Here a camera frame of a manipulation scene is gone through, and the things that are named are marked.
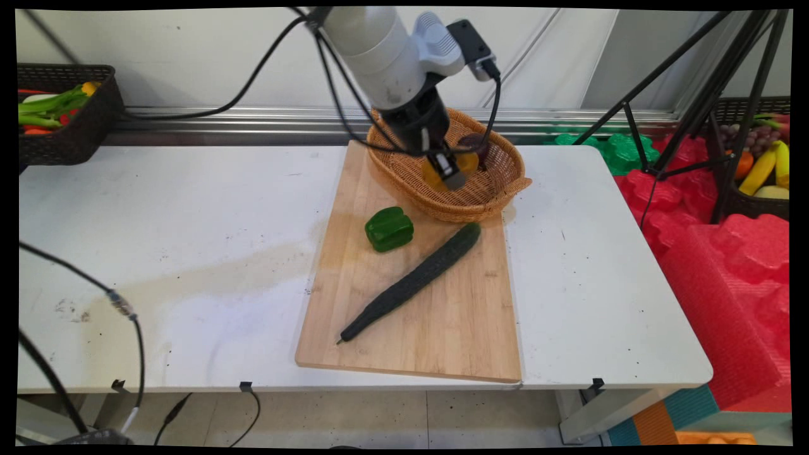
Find grey device base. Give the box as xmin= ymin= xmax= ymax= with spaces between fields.
xmin=62 ymin=428 xmax=134 ymax=447

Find dark green cucumber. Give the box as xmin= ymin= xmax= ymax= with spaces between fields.
xmin=337 ymin=222 xmax=482 ymax=345

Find cable with metal connector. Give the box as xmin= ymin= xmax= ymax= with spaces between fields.
xmin=18 ymin=242 xmax=147 ymax=434

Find metal wall rail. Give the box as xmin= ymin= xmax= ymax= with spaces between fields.
xmin=104 ymin=106 xmax=682 ymax=137

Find wooden cutting board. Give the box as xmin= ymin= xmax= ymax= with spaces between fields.
xmin=295 ymin=140 xmax=523 ymax=384

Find red onion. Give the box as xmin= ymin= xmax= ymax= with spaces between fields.
xmin=458 ymin=132 xmax=501 ymax=172

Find green foam block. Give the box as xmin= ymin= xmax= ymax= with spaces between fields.
xmin=544 ymin=130 xmax=662 ymax=177

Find yellow toy banana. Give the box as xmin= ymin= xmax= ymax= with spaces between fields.
xmin=739 ymin=145 xmax=777 ymax=197
xmin=774 ymin=140 xmax=791 ymax=190

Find black camera tripod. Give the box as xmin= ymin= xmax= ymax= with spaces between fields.
xmin=572 ymin=9 xmax=791 ymax=226

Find long green chili pepper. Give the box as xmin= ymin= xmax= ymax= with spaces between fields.
xmin=18 ymin=85 xmax=90 ymax=123

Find long black arm cable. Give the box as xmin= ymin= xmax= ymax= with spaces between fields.
xmin=117 ymin=14 xmax=312 ymax=123

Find thick black cable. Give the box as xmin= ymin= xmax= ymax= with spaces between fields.
xmin=18 ymin=329 xmax=90 ymax=437

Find orange foam piece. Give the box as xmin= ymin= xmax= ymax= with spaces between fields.
xmin=675 ymin=431 xmax=759 ymax=446

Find woven wicker basket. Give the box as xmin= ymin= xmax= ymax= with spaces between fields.
xmin=366 ymin=106 xmax=533 ymax=224

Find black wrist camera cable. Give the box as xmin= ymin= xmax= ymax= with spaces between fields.
xmin=404 ymin=60 xmax=504 ymax=158

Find thin black hanging cable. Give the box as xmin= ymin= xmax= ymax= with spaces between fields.
xmin=233 ymin=387 xmax=262 ymax=447

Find teal and orange foam mat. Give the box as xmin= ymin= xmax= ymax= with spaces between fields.
xmin=605 ymin=384 xmax=722 ymax=447

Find black cable with plug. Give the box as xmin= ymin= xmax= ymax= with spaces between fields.
xmin=154 ymin=392 xmax=195 ymax=447

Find red foam blocks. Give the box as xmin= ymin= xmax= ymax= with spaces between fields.
xmin=613 ymin=133 xmax=792 ymax=413

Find black plastic vegetable basket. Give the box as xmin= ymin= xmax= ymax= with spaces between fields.
xmin=18 ymin=63 xmax=125 ymax=167

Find yellow bell pepper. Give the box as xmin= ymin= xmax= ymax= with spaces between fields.
xmin=422 ymin=150 xmax=480 ymax=192

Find purple toy grapes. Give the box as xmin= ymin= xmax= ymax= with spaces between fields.
xmin=721 ymin=124 xmax=782 ymax=159

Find green bell pepper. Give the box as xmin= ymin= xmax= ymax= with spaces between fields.
xmin=365 ymin=206 xmax=415 ymax=253

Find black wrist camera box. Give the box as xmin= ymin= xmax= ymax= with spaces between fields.
xmin=446 ymin=19 xmax=502 ymax=83

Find black plastic fruit basket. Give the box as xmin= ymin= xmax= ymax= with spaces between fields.
xmin=707 ymin=96 xmax=791 ymax=222

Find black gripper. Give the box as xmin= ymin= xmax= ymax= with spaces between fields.
xmin=379 ymin=88 xmax=469 ymax=191

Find white table leg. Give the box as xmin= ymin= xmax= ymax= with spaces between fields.
xmin=555 ymin=387 xmax=678 ymax=444

